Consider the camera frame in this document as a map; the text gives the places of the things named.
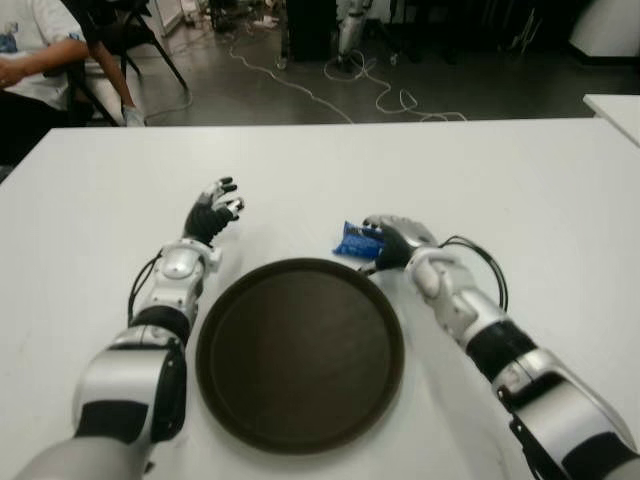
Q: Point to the folded metal stand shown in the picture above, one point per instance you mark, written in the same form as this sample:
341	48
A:
525	35

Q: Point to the blue Oreo cookie packet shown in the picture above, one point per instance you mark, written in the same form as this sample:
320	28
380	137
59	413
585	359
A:
352	242

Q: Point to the black cabinet on casters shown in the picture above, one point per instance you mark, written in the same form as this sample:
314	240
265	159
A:
310	30

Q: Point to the seated person in white shirt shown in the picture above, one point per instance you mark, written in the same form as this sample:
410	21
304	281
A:
30	50

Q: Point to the black wheeled rack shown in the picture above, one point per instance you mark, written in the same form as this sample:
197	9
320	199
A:
395	57

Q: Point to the white board panel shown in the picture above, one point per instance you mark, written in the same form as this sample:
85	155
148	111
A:
610	30

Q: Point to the round dark brown tray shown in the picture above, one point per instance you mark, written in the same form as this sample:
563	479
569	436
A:
300	360

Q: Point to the white cabinet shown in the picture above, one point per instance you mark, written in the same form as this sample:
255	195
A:
167	15

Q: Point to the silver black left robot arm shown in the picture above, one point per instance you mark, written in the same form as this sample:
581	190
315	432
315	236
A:
165	265

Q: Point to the white side table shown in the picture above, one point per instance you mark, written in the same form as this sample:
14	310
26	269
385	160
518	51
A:
620	110

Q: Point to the bare leg with white shoe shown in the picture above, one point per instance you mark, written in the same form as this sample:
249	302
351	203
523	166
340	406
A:
112	70

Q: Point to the black folding chair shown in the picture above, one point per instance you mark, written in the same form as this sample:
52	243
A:
140	35

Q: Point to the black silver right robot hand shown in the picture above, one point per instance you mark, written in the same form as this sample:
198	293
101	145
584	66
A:
400	240

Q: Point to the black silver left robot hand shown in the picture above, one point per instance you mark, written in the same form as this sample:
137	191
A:
206	220

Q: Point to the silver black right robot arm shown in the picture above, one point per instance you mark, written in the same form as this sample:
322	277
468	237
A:
450	295

